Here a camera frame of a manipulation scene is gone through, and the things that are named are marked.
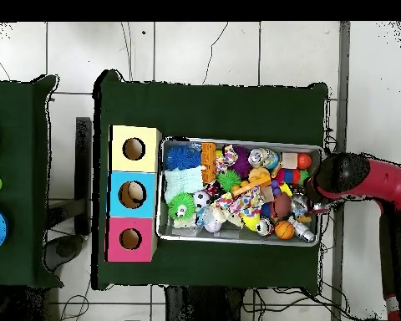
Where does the light blue knitted cloth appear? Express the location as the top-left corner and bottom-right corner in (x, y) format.
(163, 166), (206, 201)

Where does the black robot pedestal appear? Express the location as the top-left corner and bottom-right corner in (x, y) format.
(165, 285), (245, 321)

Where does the blue spiky rubber ball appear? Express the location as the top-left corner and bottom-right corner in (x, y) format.
(165, 144), (203, 171)

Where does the purple spiky ball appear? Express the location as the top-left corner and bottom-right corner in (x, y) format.
(232, 145), (253, 178)

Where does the small orange basketball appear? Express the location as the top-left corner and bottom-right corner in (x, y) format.
(274, 220), (296, 241)

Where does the plain wooden cube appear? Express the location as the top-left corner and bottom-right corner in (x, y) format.
(281, 152), (299, 170)

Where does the colourful drink can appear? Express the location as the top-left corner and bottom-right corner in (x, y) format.
(247, 147), (280, 170)

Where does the wooden box with three holes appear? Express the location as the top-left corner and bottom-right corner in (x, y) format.
(104, 125), (163, 263)

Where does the small soccer ball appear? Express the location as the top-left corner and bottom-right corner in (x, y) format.
(193, 190), (211, 209)

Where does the black upright panel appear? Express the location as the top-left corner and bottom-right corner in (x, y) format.
(74, 116), (93, 235)

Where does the shallow clear mesh bin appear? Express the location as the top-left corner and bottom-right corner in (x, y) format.
(155, 136), (323, 247)

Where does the red-orange ball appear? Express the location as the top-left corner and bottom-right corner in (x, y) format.
(297, 152), (312, 171)

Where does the grey floor stand base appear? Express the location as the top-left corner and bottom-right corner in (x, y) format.
(45, 198), (88, 273)

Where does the brown rubber ball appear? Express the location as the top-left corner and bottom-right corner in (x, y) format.
(272, 192), (292, 218)

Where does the green fuzzy ball with eye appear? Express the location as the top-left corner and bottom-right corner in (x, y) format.
(167, 192), (197, 221)

